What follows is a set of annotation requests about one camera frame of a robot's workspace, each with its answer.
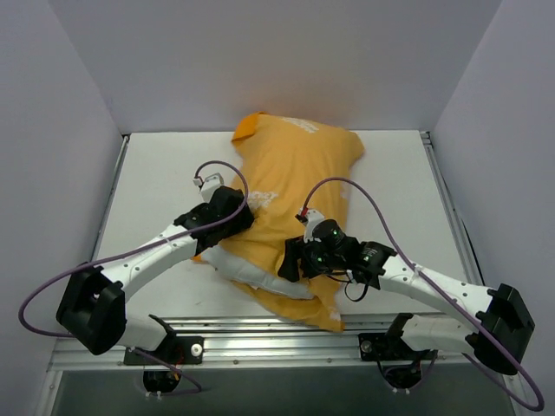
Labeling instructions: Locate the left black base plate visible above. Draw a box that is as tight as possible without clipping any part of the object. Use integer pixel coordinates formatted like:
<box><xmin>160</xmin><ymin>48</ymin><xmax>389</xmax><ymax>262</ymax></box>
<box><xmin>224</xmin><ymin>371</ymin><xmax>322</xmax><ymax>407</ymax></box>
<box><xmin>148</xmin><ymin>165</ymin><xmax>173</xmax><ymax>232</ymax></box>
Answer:
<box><xmin>123</xmin><ymin>335</ymin><xmax>205</xmax><ymax>367</ymax></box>

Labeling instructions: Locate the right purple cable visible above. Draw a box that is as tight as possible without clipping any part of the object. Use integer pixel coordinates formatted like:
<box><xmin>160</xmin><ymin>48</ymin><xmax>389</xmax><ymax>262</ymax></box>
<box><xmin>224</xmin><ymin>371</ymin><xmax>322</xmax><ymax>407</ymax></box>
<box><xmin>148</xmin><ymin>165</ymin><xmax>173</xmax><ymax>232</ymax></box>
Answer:
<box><xmin>302</xmin><ymin>177</ymin><xmax>545</xmax><ymax>412</ymax></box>

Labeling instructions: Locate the aluminium front rail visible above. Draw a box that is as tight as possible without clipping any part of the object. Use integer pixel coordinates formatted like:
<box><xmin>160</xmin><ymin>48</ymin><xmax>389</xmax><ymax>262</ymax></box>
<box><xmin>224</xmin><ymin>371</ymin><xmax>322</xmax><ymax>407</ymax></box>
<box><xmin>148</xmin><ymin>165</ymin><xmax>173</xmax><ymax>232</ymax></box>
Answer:
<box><xmin>46</xmin><ymin>314</ymin><xmax>478</xmax><ymax>372</ymax></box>

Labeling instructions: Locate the orange Mickey Mouse pillowcase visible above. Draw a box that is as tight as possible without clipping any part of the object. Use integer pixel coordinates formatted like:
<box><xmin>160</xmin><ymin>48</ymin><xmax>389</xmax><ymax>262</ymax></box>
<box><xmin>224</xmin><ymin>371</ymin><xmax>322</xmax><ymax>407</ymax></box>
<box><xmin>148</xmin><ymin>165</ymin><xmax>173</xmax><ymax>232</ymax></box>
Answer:
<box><xmin>216</xmin><ymin>113</ymin><xmax>365</xmax><ymax>332</ymax></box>

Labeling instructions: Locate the white pillow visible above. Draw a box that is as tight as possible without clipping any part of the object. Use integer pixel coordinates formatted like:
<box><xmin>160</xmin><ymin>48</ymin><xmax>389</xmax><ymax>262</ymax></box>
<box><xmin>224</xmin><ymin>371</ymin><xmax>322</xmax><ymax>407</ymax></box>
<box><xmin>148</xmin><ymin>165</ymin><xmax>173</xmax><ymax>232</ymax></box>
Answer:
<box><xmin>200</xmin><ymin>246</ymin><xmax>314</xmax><ymax>300</ymax></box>

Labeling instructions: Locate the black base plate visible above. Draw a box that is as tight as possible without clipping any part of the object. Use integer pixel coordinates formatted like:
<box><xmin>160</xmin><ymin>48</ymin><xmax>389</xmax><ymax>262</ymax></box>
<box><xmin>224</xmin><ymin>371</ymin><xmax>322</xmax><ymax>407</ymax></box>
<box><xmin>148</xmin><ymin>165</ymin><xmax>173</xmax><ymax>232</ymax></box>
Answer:
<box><xmin>358</xmin><ymin>333</ymin><xmax>402</xmax><ymax>361</ymax></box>
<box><xmin>123</xmin><ymin>335</ymin><xmax>205</xmax><ymax>367</ymax></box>

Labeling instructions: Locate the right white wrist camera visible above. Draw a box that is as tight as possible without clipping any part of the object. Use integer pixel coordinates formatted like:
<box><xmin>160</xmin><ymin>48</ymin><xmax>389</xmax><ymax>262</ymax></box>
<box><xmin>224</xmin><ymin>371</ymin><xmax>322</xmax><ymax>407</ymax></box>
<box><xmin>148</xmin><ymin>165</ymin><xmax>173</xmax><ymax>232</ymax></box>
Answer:
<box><xmin>296</xmin><ymin>208</ymin><xmax>325</xmax><ymax>243</ymax></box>

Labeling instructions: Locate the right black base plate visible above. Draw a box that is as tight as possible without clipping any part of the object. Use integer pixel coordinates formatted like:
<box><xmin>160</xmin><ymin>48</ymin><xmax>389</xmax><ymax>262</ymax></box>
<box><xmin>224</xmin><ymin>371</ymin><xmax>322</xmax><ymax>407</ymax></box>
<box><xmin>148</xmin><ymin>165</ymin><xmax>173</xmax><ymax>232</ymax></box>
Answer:
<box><xmin>358</xmin><ymin>333</ymin><xmax>402</xmax><ymax>361</ymax></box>

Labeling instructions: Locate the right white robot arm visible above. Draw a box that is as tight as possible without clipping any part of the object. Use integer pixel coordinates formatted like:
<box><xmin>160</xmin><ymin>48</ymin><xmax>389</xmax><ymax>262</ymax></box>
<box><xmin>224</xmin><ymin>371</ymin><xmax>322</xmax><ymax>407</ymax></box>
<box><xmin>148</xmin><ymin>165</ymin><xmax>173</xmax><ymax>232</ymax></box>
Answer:
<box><xmin>278</xmin><ymin>219</ymin><xmax>535</xmax><ymax>375</ymax></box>

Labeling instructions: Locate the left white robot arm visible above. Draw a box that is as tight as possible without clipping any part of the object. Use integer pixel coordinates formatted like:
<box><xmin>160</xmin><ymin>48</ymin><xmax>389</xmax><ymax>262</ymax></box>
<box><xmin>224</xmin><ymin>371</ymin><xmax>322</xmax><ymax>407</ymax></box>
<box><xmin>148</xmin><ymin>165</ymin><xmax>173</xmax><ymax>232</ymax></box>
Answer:
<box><xmin>56</xmin><ymin>185</ymin><xmax>254</xmax><ymax>363</ymax></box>

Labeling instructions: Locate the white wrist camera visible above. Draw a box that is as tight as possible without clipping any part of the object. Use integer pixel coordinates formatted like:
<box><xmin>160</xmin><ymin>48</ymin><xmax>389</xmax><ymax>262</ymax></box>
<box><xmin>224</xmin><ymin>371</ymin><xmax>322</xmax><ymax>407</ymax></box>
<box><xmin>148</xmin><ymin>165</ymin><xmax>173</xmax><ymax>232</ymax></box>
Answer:
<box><xmin>193</xmin><ymin>173</ymin><xmax>225</xmax><ymax>203</ymax></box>
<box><xmin>296</xmin><ymin>208</ymin><xmax>325</xmax><ymax>243</ymax></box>

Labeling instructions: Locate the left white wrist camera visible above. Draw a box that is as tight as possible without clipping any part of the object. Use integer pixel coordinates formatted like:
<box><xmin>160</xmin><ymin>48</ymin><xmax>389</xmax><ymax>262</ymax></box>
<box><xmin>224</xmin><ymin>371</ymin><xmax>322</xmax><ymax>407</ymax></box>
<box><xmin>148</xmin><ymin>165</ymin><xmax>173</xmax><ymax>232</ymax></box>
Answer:
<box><xmin>193</xmin><ymin>173</ymin><xmax>225</xmax><ymax>203</ymax></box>

